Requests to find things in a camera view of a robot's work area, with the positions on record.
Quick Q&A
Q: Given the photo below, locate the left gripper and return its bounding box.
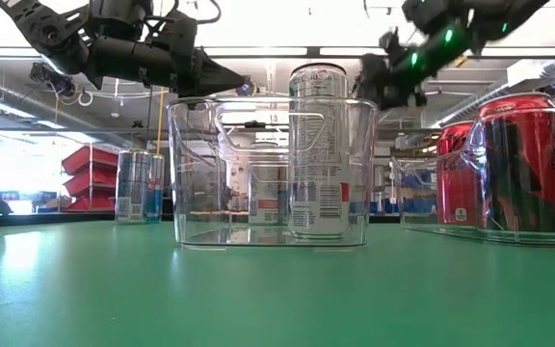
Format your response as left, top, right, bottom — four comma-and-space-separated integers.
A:
82, 13, 249, 98

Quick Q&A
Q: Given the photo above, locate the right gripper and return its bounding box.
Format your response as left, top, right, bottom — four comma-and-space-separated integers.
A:
353, 21, 475, 111

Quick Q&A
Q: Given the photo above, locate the white Celsius can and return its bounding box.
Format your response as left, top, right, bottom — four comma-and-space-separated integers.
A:
287, 62, 352, 241
247, 142, 282, 226

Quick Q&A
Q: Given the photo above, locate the red cola can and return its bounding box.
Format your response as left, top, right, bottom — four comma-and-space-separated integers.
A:
435, 120, 482, 227
475, 92, 555, 233

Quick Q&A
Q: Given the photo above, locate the silver blue energy drink can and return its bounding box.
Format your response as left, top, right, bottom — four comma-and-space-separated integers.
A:
114, 148, 151, 225
145, 152, 166, 224

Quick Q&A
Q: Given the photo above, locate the clear plastic bin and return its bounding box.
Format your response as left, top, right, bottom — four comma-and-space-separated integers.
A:
391, 105, 555, 248
165, 94, 379, 252

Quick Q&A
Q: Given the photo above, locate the red storage bin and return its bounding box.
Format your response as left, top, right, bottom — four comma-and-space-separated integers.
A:
61, 146, 119, 175
61, 168, 118, 198
61, 195, 117, 214

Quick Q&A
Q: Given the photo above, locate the green table mat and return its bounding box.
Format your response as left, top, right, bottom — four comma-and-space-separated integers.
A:
0, 219, 555, 347

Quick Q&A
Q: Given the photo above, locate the round overhead camera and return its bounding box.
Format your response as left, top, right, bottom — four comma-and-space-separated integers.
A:
236, 75, 259, 97

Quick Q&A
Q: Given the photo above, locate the black overhead frame bar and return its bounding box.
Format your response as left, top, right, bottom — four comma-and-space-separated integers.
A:
0, 45, 555, 60

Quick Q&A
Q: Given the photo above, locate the silver ventilation duct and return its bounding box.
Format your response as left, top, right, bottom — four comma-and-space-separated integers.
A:
431, 60, 555, 129

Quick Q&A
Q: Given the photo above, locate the black hanging camera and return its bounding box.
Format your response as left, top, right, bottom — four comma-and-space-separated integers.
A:
29, 62, 77, 97

